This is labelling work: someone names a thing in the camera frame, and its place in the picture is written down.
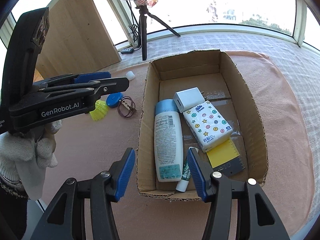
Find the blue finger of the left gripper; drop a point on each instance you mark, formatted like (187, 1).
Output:
(110, 86)
(92, 76)

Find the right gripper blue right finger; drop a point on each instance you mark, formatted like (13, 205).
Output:
(256, 216)

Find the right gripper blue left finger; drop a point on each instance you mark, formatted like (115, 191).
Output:
(64, 218)

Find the yellow plastic shuttlecock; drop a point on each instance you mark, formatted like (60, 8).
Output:
(101, 109)

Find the small white plastic cap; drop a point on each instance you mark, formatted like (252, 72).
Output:
(130, 75)

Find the wooden clothespin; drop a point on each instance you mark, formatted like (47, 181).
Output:
(130, 106)

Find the brown rubber band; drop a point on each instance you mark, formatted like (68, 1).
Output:
(122, 111)

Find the yellow black notepad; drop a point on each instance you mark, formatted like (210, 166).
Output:
(226, 159)

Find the green lip balm stick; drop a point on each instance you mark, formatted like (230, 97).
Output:
(183, 183)

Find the white sunscreen bottle blue cap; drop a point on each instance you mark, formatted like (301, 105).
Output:
(168, 142)

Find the white dotted tissue pack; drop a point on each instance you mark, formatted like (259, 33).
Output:
(208, 126)

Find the white usb charger plug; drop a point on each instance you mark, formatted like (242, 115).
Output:
(187, 99)

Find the left dark sleeve forearm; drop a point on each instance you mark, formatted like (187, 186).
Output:
(13, 209)

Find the left white gloved hand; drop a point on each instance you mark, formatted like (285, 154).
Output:
(24, 159)

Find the large wooden board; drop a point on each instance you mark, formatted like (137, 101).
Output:
(77, 40)

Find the black tripod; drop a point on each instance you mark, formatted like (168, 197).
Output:
(141, 5)

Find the black inline cable remote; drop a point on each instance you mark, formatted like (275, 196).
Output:
(127, 51)

